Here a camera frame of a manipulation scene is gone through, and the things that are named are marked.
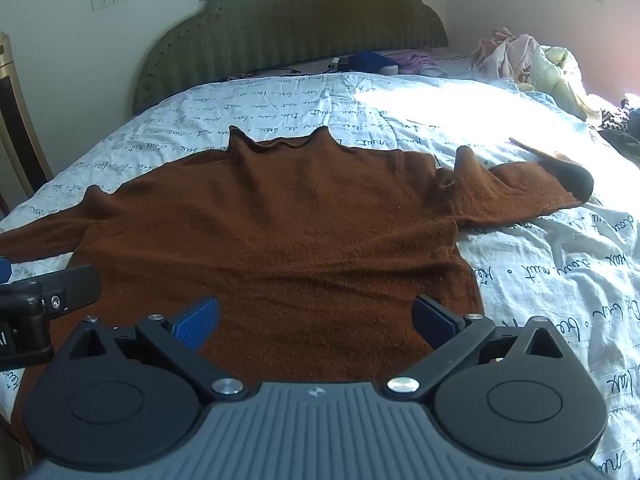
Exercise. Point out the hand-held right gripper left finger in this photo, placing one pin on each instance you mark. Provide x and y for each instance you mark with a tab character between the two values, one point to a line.
197	321

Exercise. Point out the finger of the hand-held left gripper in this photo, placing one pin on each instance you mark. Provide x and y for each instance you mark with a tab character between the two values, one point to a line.
75	287
4	270

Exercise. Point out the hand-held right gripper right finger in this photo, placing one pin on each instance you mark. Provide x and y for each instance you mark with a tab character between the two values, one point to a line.
430	322

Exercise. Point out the brown knit sweater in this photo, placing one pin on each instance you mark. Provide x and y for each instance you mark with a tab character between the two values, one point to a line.
280	230

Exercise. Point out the dark patterned clothes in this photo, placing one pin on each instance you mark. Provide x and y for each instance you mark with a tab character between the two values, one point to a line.
622	125

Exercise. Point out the pink clothes pile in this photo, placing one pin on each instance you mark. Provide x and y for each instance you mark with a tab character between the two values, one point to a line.
502	55

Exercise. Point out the white script-print blanket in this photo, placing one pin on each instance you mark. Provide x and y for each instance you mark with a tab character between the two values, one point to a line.
540	280

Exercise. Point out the purple cloth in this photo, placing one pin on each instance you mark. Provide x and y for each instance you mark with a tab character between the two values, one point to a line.
415	62

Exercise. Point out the green padded headboard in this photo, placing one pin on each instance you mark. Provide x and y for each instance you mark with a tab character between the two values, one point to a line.
300	20

